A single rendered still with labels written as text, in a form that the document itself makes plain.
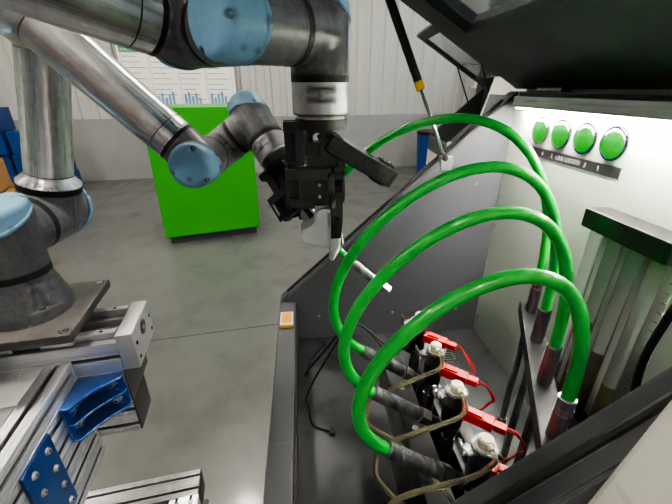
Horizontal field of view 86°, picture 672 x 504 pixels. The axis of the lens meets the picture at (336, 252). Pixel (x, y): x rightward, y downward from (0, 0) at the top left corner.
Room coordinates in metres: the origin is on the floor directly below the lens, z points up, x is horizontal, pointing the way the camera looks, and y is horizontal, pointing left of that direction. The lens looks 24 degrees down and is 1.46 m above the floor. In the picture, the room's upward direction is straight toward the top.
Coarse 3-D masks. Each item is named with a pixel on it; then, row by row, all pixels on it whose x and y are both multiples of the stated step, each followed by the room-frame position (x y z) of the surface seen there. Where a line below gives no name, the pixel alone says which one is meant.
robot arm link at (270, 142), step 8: (264, 136) 0.72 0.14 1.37; (272, 136) 0.72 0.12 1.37; (280, 136) 0.73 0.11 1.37; (256, 144) 0.71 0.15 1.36; (264, 144) 0.71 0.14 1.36; (272, 144) 0.71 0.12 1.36; (280, 144) 0.71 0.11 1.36; (256, 152) 0.72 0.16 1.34; (264, 152) 0.71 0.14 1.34; (272, 152) 0.71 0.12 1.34; (264, 160) 0.71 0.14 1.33
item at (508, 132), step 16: (400, 128) 0.60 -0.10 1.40; (416, 128) 0.59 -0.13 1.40; (496, 128) 0.56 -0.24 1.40; (384, 144) 0.61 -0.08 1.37; (528, 144) 0.55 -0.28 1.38; (528, 160) 0.54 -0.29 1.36; (544, 176) 0.54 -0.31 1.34; (544, 208) 0.53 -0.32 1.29; (544, 240) 0.53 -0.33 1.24; (544, 256) 0.53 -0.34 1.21
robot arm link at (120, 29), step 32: (0, 0) 0.37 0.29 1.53; (32, 0) 0.38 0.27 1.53; (64, 0) 0.40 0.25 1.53; (96, 0) 0.41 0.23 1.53; (128, 0) 0.44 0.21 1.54; (160, 0) 0.46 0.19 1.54; (96, 32) 0.43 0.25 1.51; (128, 32) 0.44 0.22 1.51; (160, 32) 0.46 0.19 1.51; (192, 64) 0.50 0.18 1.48
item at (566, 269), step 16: (496, 208) 0.35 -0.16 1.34; (512, 208) 0.35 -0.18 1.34; (528, 208) 0.36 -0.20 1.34; (448, 224) 0.35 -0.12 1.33; (464, 224) 0.34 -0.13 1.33; (544, 224) 0.35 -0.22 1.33; (416, 240) 0.35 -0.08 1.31; (432, 240) 0.34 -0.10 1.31; (560, 240) 0.35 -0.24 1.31; (400, 256) 0.34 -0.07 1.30; (560, 256) 0.36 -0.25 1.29; (384, 272) 0.34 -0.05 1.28; (560, 272) 0.36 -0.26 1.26; (368, 288) 0.34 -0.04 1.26; (560, 304) 0.36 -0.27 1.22; (352, 320) 0.33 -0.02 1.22; (560, 320) 0.36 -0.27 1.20; (560, 336) 0.36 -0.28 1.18; (544, 352) 0.37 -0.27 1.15; (560, 352) 0.36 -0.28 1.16; (352, 368) 0.34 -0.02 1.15; (544, 368) 0.36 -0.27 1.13; (352, 384) 0.34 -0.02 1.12; (544, 384) 0.36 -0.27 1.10; (384, 400) 0.34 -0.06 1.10; (400, 400) 0.34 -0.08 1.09; (416, 416) 0.34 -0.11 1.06
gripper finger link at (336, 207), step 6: (336, 186) 0.49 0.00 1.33; (336, 192) 0.48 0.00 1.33; (336, 198) 0.48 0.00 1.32; (342, 198) 0.48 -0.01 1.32; (330, 204) 0.49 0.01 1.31; (336, 204) 0.48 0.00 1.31; (342, 204) 0.48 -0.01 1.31; (330, 210) 0.49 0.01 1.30; (336, 210) 0.47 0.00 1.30; (342, 210) 0.48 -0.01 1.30; (336, 216) 0.47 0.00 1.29; (342, 216) 0.48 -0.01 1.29; (336, 222) 0.48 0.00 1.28; (336, 228) 0.48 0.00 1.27; (336, 234) 0.49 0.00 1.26
